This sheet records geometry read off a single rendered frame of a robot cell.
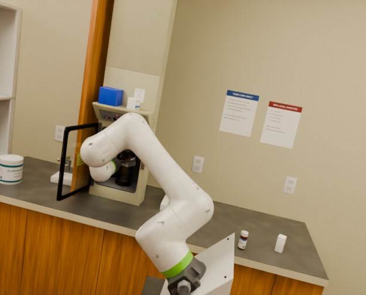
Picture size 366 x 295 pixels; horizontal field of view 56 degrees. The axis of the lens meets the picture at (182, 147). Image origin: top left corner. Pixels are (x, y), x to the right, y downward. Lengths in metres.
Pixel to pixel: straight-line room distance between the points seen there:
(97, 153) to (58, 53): 1.45
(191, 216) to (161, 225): 0.10
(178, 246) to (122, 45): 1.21
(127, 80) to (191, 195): 0.98
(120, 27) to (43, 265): 1.39
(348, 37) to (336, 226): 1.21
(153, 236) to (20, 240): 1.16
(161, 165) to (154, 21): 0.96
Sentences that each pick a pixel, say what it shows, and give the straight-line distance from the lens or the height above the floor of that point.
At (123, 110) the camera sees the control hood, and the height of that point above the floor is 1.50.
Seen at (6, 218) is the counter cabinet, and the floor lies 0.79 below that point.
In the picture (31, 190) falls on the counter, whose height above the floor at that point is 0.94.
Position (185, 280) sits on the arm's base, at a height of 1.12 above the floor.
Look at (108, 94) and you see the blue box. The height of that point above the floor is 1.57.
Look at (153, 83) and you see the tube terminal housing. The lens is 1.95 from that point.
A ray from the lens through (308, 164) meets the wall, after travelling 2.41.
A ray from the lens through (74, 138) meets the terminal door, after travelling 1.89.
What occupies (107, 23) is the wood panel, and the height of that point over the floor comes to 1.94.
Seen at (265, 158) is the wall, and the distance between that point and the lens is 2.37.
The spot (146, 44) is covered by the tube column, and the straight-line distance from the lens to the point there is 1.97.
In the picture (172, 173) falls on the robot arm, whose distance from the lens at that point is 1.23.
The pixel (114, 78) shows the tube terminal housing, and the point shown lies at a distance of 2.02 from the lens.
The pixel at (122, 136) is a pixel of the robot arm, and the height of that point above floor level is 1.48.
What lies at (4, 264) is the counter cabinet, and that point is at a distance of 2.33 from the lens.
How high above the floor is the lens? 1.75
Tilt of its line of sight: 12 degrees down
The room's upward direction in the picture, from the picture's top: 11 degrees clockwise
